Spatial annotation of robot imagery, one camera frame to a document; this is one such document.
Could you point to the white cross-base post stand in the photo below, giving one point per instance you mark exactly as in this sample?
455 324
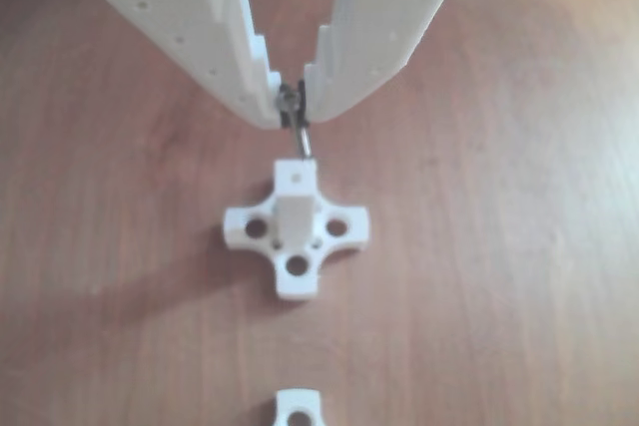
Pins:
294 226
298 403

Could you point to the small metal screw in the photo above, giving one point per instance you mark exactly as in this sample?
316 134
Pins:
303 142

